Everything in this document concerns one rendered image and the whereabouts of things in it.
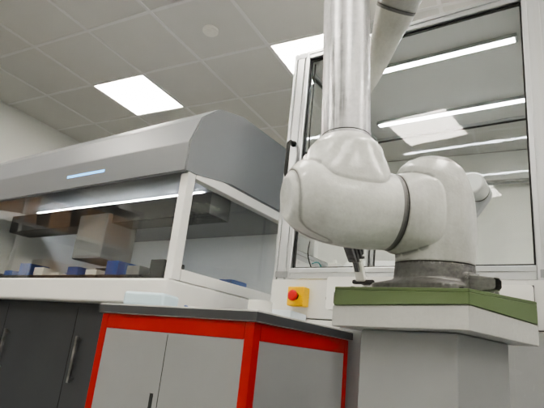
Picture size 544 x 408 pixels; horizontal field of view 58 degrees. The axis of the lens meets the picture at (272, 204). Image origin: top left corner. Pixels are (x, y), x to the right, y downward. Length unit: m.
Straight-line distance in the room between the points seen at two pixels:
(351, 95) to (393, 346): 0.48
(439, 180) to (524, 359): 0.79
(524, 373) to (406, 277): 0.74
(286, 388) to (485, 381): 0.63
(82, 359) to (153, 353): 0.96
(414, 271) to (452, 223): 0.12
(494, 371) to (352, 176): 0.43
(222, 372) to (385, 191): 0.67
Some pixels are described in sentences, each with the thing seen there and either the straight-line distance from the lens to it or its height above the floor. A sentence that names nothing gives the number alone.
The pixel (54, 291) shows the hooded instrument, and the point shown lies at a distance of 2.58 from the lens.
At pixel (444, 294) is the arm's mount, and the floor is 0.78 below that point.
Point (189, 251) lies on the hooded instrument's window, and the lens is 2.12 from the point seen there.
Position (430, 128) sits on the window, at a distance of 1.92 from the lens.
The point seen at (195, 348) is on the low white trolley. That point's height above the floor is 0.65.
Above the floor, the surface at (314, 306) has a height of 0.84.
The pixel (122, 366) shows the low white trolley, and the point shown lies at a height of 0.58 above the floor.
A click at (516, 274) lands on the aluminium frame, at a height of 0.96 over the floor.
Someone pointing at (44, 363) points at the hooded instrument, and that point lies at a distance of 2.66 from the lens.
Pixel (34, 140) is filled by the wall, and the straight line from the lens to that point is 5.84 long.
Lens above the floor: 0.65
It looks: 17 degrees up
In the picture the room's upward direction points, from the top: 6 degrees clockwise
